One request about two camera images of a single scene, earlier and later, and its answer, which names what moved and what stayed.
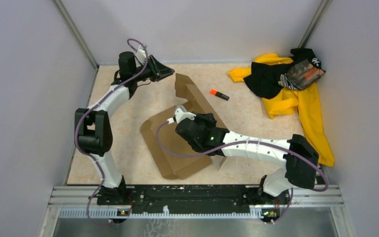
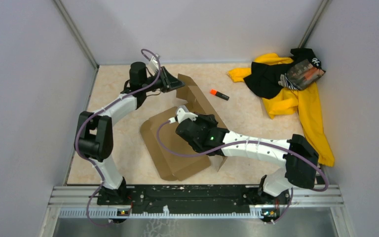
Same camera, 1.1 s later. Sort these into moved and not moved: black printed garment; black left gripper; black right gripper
Moved: black left gripper
Not moved: black right gripper; black printed garment
